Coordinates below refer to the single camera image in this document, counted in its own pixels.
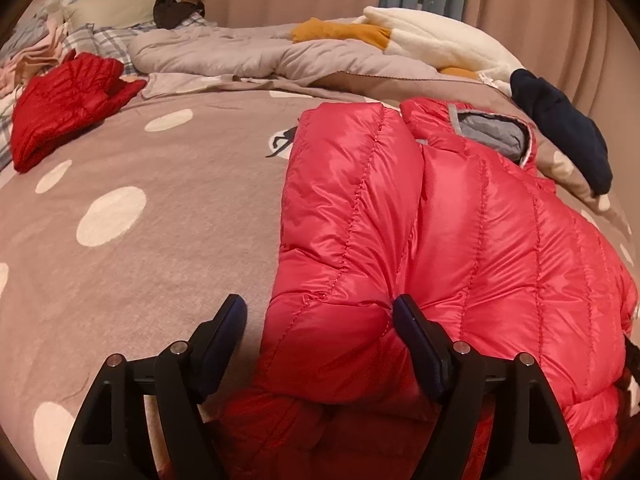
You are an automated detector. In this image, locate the shiny red puffer jacket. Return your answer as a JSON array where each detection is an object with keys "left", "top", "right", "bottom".
[{"left": 215, "top": 99, "right": 640, "bottom": 480}]

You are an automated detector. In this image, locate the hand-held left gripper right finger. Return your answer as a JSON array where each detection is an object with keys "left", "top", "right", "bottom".
[{"left": 392, "top": 294, "right": 583, "bottom": 480}]

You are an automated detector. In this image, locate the white fleece garment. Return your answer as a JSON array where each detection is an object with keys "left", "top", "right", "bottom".
[{"left": 352, "top": 6, "right": 526, "bottom": 96}]

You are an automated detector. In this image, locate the navy blue garment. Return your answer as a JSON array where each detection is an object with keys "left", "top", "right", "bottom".
[{"left": 510, "top": 68, "right": 614, "bottom": 198}]

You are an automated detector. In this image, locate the pale green pillow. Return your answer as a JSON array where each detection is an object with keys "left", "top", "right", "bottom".
[{"left": 67, "top": 0, "right": 181, "bottom": 31}]

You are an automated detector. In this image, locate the plaid pillow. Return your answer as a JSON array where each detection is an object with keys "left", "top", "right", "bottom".
[{"left": 62, "top": 12, "right": 218, "bottom": 76}]

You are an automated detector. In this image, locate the mustard yellow garment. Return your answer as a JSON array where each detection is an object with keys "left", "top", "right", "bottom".
[{"left": 291, "top": 17, "right": 481, "bottom": 81}]

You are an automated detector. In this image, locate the brown polka dot bed sheet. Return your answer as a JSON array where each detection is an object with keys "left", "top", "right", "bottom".
[{"left": 0, "top": 85, "right": 640, "bottom": 480}]

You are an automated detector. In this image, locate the black garment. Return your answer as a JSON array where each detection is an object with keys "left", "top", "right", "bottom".
[{"left": 152, "top": 0, "right": 206, "bottom": 30}]

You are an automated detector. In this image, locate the pile of pale clothes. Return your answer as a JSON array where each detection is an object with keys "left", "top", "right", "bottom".
[{"left": 0, "top": 0, "right": 116, "bottom": 98}]

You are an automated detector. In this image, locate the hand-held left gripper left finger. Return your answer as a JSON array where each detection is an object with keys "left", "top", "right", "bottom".
[{"left": 56, "top": 294, "right": 248, "bottom": 480}]

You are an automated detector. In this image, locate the dark red quilted jacket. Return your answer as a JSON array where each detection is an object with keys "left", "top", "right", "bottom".
[{"left": 10, "top": 51, "right": 148, "bottom": 173}]

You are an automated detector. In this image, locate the grey and brown duvet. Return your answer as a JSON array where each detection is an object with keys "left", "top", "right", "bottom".
[{"left": 127, "top": 22, "right": 636, "bottom": 211}]

